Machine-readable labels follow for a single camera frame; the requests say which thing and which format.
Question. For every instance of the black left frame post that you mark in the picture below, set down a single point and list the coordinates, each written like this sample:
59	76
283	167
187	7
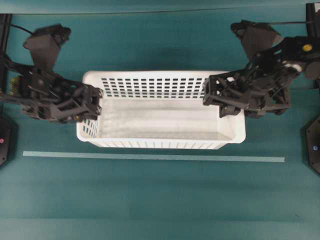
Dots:
5	21

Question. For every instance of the black right frame post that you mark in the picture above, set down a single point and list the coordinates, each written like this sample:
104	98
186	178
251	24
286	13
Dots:
313	19

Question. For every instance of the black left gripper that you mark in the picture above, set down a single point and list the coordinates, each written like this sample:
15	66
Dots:
56	99

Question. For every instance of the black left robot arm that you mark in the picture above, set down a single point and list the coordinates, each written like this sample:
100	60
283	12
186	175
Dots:
10	94

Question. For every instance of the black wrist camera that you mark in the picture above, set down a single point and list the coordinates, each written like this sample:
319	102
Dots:
255	37
45	44

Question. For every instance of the white perforated plastic basket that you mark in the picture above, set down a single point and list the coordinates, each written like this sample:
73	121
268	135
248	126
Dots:
157	110

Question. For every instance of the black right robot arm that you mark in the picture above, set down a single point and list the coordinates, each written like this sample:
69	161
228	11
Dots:
301	53

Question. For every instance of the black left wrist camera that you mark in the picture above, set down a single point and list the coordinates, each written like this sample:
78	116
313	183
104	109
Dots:
45	44

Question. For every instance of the pale tape strip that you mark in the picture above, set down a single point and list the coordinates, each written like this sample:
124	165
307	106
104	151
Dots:
156	157

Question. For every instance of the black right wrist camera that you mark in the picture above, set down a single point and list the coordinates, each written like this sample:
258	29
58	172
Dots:
255	37

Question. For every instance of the black frame post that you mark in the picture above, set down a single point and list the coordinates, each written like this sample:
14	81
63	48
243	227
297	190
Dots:
313	19
5	21

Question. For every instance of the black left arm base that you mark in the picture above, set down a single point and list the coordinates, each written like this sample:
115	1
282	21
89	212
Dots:
8	139

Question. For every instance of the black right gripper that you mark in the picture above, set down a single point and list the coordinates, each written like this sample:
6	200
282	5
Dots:
266	77

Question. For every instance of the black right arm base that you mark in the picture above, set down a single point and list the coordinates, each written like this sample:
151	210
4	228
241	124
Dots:
310	134

